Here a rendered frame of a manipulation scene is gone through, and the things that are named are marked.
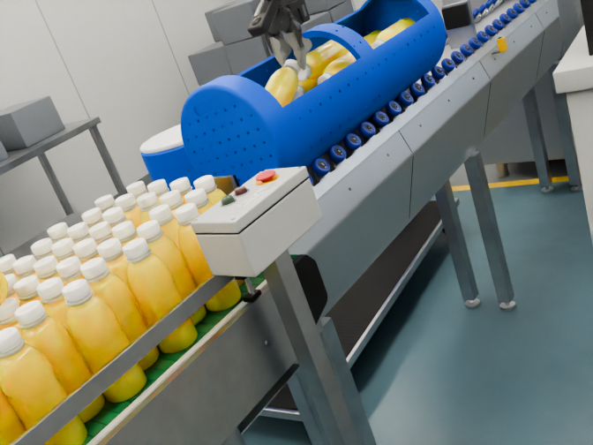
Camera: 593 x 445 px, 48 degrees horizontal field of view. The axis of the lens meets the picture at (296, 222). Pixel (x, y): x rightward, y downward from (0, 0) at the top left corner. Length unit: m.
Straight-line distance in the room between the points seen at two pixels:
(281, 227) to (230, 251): 0.10
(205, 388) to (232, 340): 0.10
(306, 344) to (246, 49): 4.30
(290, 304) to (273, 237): 0.14
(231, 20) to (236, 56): 0.28
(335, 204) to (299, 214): 0.45
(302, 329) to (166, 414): 0.27
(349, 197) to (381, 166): 0.17
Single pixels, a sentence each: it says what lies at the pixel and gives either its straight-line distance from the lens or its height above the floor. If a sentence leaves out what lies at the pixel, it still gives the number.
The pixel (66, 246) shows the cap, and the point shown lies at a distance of 1.26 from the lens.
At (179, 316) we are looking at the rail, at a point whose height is 0.96.
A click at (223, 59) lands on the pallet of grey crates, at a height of 0.83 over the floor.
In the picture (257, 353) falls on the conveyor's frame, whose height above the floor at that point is 0.81.
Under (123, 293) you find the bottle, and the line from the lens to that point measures 1.10.
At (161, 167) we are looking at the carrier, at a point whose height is 0.98.
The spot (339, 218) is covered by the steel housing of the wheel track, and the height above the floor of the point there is 0.85.
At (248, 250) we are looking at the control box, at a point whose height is 1.05.
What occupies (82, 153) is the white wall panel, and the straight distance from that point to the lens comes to 5.37.
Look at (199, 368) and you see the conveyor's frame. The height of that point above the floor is 0.88.
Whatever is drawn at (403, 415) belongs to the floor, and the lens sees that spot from 2.25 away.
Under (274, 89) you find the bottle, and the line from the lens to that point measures 1.51.
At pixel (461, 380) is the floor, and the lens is 2.33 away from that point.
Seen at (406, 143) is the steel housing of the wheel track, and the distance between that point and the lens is 1.84.
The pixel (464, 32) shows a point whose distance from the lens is 2.52.
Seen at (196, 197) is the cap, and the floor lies 1.09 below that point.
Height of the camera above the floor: 1.43
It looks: 21 degrees down
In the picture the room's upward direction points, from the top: 20 degrees counter-clockwise
